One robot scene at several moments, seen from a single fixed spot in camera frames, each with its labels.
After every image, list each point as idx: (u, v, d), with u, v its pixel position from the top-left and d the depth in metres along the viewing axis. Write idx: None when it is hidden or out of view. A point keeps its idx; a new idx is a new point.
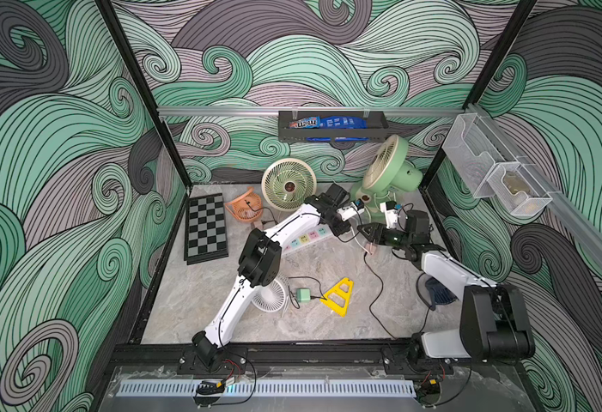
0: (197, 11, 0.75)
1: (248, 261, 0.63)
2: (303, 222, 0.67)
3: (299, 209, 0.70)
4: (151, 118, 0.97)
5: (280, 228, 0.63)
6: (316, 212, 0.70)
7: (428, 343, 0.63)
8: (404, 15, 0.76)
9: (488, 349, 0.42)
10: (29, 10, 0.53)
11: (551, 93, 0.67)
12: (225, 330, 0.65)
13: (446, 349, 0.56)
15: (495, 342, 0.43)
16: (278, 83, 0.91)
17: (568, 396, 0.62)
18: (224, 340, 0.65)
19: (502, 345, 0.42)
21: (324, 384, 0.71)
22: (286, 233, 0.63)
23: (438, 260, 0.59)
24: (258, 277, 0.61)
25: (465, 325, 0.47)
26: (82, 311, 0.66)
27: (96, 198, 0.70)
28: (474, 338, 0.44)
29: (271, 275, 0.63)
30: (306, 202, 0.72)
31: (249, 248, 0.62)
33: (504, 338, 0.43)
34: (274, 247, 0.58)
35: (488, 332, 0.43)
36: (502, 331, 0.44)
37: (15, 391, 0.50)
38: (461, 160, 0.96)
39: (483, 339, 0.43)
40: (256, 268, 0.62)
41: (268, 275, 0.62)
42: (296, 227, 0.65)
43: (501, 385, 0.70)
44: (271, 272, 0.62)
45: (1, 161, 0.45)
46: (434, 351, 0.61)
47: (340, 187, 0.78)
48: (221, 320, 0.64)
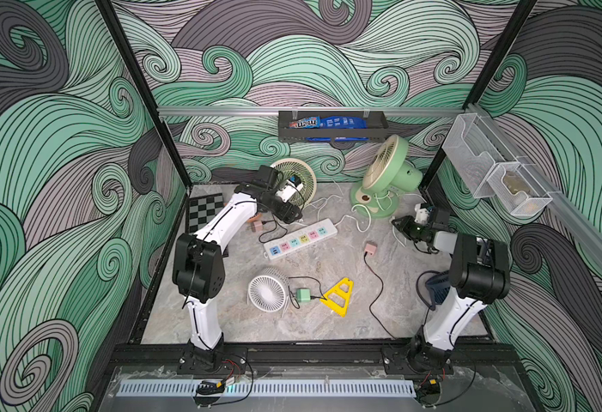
0: (197, 11, 0.75)
1: (184, 276, 0.51)
2: (240, 213, 0.59)
3: (230, 199, 0.61)
4: (151, 118, 0.97)
5: (213, 227, 0.53)
6: (252, 199, 0.62)
7: (428, 328, 0.66)
8: (404, 16, 0.76)
9: (464, 275, 0.52)
10: (30, 10, 0.53)
11: (551, 93, 0.67)
12: (208, 336, 0.62)
13: (443, 324, 0.60)
15: (474, 271, 0.52)
16: (278, 83, 0.91)
17: (568, 396, 0.62)
18: (214, 343, 0.64)
19: (479, 276, 0.51)
21: (324, 384, 0.71)
22: (221, 229, 0.53)
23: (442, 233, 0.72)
24: (203, 288, 0.50)
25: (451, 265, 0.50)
26: (82, 311, 0.66)
27: (96, 198, 0.70)
28: (455, 270, 0.55)
29: (219, 281, 0.54)
30: (236, 190, 0.63)
31: (179, 263, 0.51)
33: (483, 272, 0.52)
34: (209, 248, 0.48)
35: (468, 262, 0.53)
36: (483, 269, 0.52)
37: (15, 391, 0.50)
38: (461, 160, 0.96)
39: (463, 266, 0.53)
40: (198, 281, 0.50)
41: (214, 283, 0.52)
42: (231, 221, 0.56)
43: (501, 386, 0.70)
44: (216, 277, 0.52)
45: (1, 160, 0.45)
46: (434, 335, 0.63)
47: (270, 169, 0.72)
48: (200, 331, 0.60)
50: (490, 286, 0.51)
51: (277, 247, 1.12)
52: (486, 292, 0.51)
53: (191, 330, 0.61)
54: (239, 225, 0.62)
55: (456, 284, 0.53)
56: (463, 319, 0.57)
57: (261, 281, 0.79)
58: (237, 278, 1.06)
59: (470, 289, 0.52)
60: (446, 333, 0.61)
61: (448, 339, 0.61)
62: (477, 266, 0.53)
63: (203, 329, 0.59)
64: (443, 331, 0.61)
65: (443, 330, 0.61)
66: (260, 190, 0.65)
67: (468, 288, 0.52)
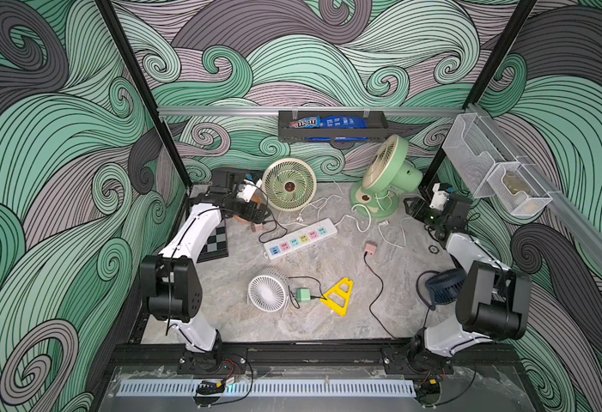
0: (197, 11, 0.75)
1: (159, 300, 0.47)
2: (205, 221, 0.57)
3: (191, 213, 0.57)
4: (151, 118, 0.97)
5: (179, 240, 0.50)
6: (214, 207, 0.60)
7: (430, 336, 0.64)
8: (404, 15, 0.76)
9: (473, 312, 0.46)
10: (30, 10, 0.53)
11: (552, 93, 0.67)
12: (202, 341, 0.60)
13: (445, 340, 0.57)
15: (484, 309, 0.46)
16: (278, 83, 0.91)
17: (568, 396, 0.62)
18: (210, 345, 0.64)
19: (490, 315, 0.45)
21: (324, 384, 0.71)
22: (188, 242, 0.50)
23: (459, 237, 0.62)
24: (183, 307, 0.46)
25: (460, 296, 0.50)
26: (82, 312, 0.66)
27: (96, 198, 0.70)
28: (465, 305, 0.48)
29: (197, 297, 0.50)
30: (196, 204, 0.60)
31: (149, 290, 0.46)
33: (495, 310, 0.46)
34: (180, 263, 0.45)
35: (481, 299, 0.46)
36: (495, 309, 0.46)
37: (15, 391, 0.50)
38: (461, 160, 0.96)
39: (473, 303, 0.46)
40: (175, 302, 0.46)
41: (192, 301, 0.48)
42: (197, 230, 0.53)
43: (501, 385, 0.70)
44: (194, 293, 0.49)
45: (1, 160, 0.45)
46: (434, 344, 0.61)
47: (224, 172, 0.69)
48: (192, 341, 0.58)
50: (501, 326, 0.45)
51: (277, 247, 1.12)
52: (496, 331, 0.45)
53: (185, 342, 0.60)
54: (205, 235, 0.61)
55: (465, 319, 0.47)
56: (465, 343, 0.53)
57: (261, 281, 0.79)
58: (237, 278, 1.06)
59: (477, 325, 0.46)
60: (446, 348, 0.58)
61: (446, 353, 0.61)
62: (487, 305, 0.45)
63: (195, 338, 0.57)
64: (442, 345, 0.59)
65: (442, 345, 0.59)
66: (221, 196, 0.63)
67: (476, 326, 0.46)
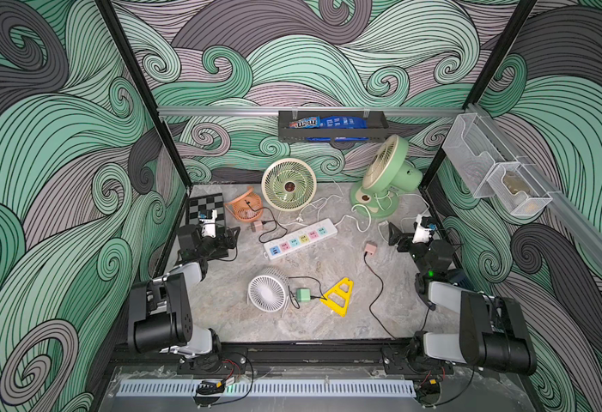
0: (197, 11, 0.75)
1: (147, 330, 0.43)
2: (189, 270, 0.60)
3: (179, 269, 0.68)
4: (151, 118, 0.97)
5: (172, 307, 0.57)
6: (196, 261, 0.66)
7: (428, 342, 0.63)
8: (404, 15, 0.76)
9: (481, 349, 0.42)
10: (30, 10, 0.53)
11: (552, 93, 0.67)
12: (202, 347, 0.60)
13: (445, 353, 0.56)
15: (490, 344, 0.43)
16: (278, 83, 0.91)
17: (568, 396, 0.62)
18: (209, 347, 0.63)
19: (497, 351, 0.42)
21: (324, 384, 0.71)
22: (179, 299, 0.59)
23: (437, 285, 0.64)
24: (174, 324, 0.44)
25: (464, 336, 0.47)
26: (82, 311, 0.66)
27: (96, 198, 0.70)
28: (471, 345, 0.44)
29: (189, 318, 0.48)
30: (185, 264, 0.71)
31: (140, 314, 0.44)
33: (499, 343, 0.43)
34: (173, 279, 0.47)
35: (483, 335, 0.43)
36: (501, 342, 0.43)
37: (15, 391, 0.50)
38: (461, 160, 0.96)
39: (477, 339, 0.43)
40: (165, 327, 0.43)
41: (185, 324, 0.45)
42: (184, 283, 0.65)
43: (501, 385, 0.70)
44: (184, 314, 0.45)
45: (1, 160, 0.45)
46: (433, 351, 0.61)
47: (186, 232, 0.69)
48: (191, 351, 0.56)
50: (508, 359, 0.42)
51: (277, 247, 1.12)
52: (507, 365, 0.41)
53: (183, 352, 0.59)
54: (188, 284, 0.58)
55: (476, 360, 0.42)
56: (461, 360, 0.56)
57: (261, 281, 0.79)
58: (237, 278, 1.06)
59: (486, 364, 0.42)
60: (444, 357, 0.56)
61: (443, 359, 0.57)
62: (491, 339, 0.43)
63: (194, 348, 0.55)
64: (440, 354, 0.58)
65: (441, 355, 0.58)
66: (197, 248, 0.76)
67: (487, 364, 0.42)
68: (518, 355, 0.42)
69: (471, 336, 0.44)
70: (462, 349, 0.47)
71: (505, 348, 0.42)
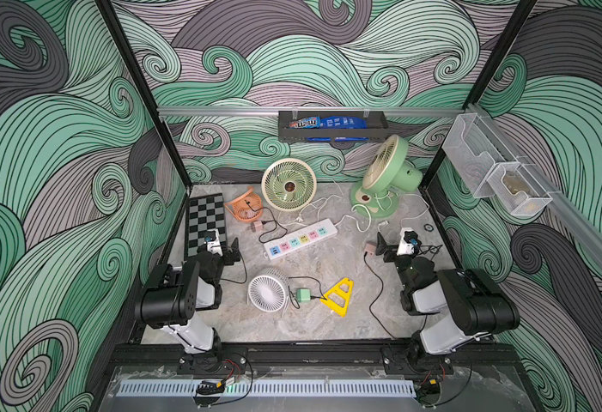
0: (197, 11, 0.75)
1: (151, 300, 0.46)
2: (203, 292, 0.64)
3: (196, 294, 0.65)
4: (151, 118, 0.97)
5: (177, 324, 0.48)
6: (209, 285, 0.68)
7: (428, 340, 0.63)
8: (404, 15, 0.76)
9: (472, 313, 0.45)
10: (29, 10, 0.53)
11: (551, 93, 0.67)
12: (201, 341, 0.60)
13: (443, 342, 0.57)
15: (479, 308, 0.46)
16: (278, 83, 0.91)
17: (568, 396, 0.62)
18: (209, 344, 0.64)
19: (486, 312, 0.46)
21: (324, 384, 0.71)
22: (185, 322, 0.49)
23: (421, 294, 0.67)
24: (178, 300, 0.46)
25: (454, 311, 0.49)
26: (82, 311, 0.66)
27: (96, 198, 0.70)
28: (463, 314, 0.47)
29: (192, 299, 0.50)
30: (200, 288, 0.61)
31: (155, 282, 0.49)
33: (485, 306, 0.46)
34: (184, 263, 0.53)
35: (471, 300, 0.47)
36: (487, 304, 0.47)
37: (15, 391, 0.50)
38: (462, 160, 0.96)
39: (466, 305, 0.46)
40: (167, 303, 0.46)
41: (188, 304, 0.48)
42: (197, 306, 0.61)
43: (501, 385, 0.70)
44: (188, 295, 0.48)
45: (1, 160, 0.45)
46: (434, 348, 0.61)
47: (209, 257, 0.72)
48: (191, 342, 0.58)
50: (496, 318, 0.45)
51: (277, 247, 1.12)
52: (498, 324, 0.45)
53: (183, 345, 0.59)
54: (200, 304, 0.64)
55: (470, 327, 0.45)
56: (465, 342, 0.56)
57: (261, 281, 0.79)
58: (237, 278, 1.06)
59: (482, 328, 0.45)
60: (446, 348, 0.58)
61: (448, 352, 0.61)
62: (479, 303, 0.47)
63: (194, 340, 0.58)
64: (440, 346, 0.59)
65: (442, 347, 0.58)
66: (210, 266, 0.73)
67: (481, 328, 0.45)
68: (505, 314, 0.45)
69: (461, 306, 0.47)
70: (459, 324, 0.48)
71: (490, 307, 0.46)
